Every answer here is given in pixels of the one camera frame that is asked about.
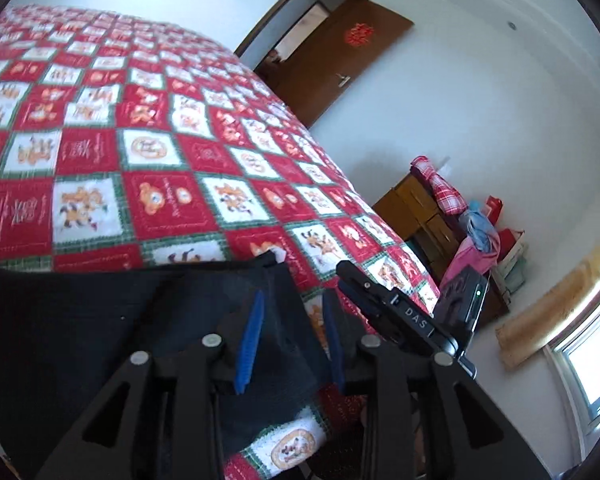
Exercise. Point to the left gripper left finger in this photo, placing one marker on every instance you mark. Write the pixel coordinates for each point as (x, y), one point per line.
(240, 331)

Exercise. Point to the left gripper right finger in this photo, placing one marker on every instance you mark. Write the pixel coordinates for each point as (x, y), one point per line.
(343, 332)

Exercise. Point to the black pants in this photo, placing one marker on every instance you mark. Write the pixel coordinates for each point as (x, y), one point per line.
(63, 336)

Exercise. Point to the pink garment on dresser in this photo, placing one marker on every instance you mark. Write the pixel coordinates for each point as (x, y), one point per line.
(469, 255)

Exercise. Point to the yellow curtain left panel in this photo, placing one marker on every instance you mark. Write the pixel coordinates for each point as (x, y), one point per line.
(527, 332)

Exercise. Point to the wooden dresser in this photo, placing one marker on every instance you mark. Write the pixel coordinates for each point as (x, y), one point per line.
(411, 210)

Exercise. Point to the blue garment on dresser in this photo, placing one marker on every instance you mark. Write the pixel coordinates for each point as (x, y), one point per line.
(480, 231)

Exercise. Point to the red plaid cloth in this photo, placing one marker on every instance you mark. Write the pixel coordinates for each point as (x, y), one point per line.
(449, 200)

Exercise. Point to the red gift bag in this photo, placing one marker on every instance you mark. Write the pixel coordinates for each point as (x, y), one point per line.
(508, 237)

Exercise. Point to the window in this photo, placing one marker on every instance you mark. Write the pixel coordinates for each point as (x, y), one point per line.
(577, 360)

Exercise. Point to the red patchwork bedspread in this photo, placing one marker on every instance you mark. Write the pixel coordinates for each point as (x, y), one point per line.
(127, 144)

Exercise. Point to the brown wooden door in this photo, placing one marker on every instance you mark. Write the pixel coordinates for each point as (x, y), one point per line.
(324, 66)

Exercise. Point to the red door decoration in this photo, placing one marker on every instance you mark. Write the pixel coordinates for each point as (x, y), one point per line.
(359, 35)

